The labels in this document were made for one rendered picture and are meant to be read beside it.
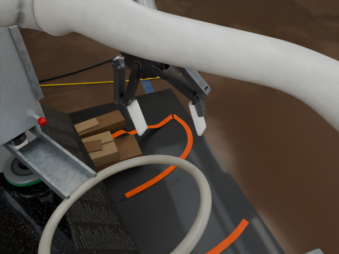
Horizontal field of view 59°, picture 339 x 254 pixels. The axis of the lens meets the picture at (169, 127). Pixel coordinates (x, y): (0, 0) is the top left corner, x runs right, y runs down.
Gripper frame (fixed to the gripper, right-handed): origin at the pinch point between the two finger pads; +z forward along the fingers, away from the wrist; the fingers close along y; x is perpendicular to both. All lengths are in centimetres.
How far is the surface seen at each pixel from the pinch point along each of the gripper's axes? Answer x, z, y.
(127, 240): -18, 73, 55
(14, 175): -10, 31, 93
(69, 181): -6, 26, 52
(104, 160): -85, 85, 127
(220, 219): -87, 136, 46
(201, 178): -12.4, 25.4, 4.3
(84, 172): -11, 25, 48
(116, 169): -14.8, 26.6, 37.2
